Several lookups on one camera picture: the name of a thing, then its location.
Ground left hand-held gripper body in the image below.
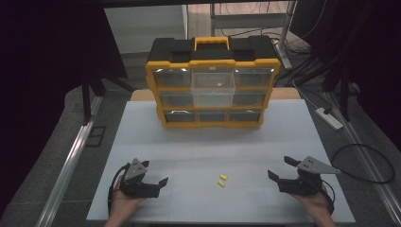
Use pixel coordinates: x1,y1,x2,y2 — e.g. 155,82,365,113
120,158,160,199

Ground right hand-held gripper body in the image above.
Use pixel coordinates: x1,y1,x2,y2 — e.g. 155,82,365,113
277,155,342,197

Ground clear plastic drawer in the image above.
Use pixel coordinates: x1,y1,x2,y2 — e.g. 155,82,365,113
191,71,236,109

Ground person's right hand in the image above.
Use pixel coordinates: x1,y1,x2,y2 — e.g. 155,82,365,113
291,184,333,218

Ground person's left hand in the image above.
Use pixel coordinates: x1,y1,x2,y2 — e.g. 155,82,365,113
110,178,147,219

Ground white power strip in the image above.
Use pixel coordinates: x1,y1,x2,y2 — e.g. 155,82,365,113
315,107,344,131

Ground yellow black drawer organizer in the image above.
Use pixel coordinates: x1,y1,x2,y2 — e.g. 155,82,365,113
145,35,282,129

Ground dark curtain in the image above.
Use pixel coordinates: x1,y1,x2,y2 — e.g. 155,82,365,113
288,0,401,152
0,0,129,220

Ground white panel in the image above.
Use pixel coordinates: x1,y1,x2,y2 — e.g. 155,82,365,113
104,4,189,55

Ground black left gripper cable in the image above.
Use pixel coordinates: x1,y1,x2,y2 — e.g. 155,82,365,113
107,162,131,218

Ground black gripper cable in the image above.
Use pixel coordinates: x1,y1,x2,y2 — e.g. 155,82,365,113
107,162,131,218
321,180,336,216

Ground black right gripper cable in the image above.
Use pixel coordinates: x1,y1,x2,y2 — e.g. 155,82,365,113
321,180,336,216

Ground white power strip cable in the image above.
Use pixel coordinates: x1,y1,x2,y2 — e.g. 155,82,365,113
292,80,320,110

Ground metal floor rail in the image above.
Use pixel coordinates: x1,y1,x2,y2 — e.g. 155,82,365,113
324,91,401,225
35,94,104,227

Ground looped black cable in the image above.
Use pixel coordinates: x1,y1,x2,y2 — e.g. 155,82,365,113
329,143,396,185

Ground bundle of black floor cables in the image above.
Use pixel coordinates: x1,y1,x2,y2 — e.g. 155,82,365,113
220,26,325,88

